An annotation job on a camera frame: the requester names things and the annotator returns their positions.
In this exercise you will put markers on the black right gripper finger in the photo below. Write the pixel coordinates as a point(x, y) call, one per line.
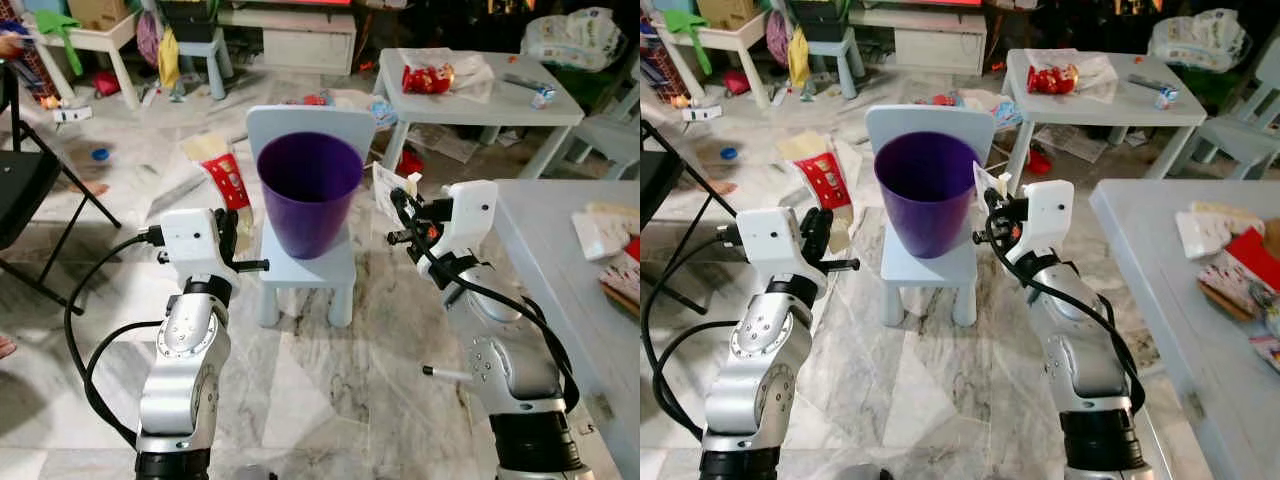
point(1013, 203)
point(423, 203)
point(401, 203)
point(994, 204)

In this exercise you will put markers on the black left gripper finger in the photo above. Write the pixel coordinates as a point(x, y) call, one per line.
point(817, 226)
point(228, 225)

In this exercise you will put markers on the red cream carton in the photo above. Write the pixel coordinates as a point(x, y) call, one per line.
point(225, 180)
point(825, 180)

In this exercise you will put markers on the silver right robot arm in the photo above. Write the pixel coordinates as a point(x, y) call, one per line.
point(510, 370)
point(1085, 370)

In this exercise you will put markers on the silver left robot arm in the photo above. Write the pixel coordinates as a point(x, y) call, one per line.
point(755, 380)
point(185, 380)

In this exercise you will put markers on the purple plastic rubbish bin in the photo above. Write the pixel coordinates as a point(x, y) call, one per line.
point(310, 195)
point(928, 195)

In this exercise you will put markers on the small red plastic item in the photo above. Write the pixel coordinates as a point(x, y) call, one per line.
point(1040, 163)
point(410, 163)

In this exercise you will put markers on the white printed plastic bag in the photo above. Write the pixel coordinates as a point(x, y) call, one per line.
point(990, 100)
point(360, 100)

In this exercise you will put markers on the person's bare foot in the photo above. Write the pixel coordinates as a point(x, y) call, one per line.
point(718, 187)
point(90, 187)

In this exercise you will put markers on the light blue child chair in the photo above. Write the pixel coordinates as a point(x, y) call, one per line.
point(930, 117)
point(1235, 135)
point(310, 118)
point(610, 130)

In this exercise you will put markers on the small light blue table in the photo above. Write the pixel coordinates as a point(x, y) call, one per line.
point(1100, 110)
point(480, 110)

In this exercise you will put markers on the red snack bag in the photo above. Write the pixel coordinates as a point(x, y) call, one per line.
point(1052, 80)
point(428, 80)

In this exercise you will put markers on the clear plastic bag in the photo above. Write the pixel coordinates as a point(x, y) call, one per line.
point(1098, 70)
point(475, 70)

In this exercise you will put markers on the grey remote control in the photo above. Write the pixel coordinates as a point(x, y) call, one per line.
point(1148, 82)
point(525, 81)

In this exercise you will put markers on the small white drink carton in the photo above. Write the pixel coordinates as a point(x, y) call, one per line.
point(542, 97)
point(1167, 97)

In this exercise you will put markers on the white power strip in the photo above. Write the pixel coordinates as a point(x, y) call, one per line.
point(702, 112)
point(72, 113)

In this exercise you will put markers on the red toy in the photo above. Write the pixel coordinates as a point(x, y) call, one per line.
point(736, 83)
point(106, 83)

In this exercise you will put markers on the black folding chair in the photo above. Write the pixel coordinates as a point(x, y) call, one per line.
point(655, 185)
point(25, 190)

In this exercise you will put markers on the yellow cloth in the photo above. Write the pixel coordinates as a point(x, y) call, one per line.
point(169, 60)
point(797, 60)

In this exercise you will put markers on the white low cabinet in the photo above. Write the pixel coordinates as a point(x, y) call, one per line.
point(938, 45)
point(310, 45)

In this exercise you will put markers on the grey folding table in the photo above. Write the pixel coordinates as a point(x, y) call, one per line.
point(570, 320)
point(1180, 300)

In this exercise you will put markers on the torn white red carton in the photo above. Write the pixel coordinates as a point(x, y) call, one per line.
point(1205, 230)
point(600, 232)

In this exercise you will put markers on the light blue stool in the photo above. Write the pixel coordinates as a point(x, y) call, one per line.
point(838, 50)
point(210, 50)

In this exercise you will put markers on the pink bag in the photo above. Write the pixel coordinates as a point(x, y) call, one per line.
point(148, 38)
point(777, 38)

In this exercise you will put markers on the white side table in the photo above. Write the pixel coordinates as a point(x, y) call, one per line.
point(100, 40)
point(735, 40)

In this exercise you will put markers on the black storage basket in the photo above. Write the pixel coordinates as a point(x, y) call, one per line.
point(820, 20)
point(190, 20)

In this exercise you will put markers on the white diaper pack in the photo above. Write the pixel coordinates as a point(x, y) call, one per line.
point(570, 40)
point(1198, 40)

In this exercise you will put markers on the brown cardboard box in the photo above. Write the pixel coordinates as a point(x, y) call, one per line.
point(100, 12)
point(725, 12)

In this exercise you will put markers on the brown paper piece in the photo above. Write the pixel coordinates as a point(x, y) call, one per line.
point(1272, 235)

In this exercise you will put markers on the crumpled silver wrapper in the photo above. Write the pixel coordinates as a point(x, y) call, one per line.
point(1268, 310)

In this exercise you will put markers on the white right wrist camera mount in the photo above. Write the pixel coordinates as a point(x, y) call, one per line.
point(1047, 212)
point(470, 212)

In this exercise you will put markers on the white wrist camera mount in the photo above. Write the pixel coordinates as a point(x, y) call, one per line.
point(470, 212)
point(775, 245)
point(190, 240)
point(1047, 212)

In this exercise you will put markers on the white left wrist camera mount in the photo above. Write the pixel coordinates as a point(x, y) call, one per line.
point(775, 245)
point(190, 240)

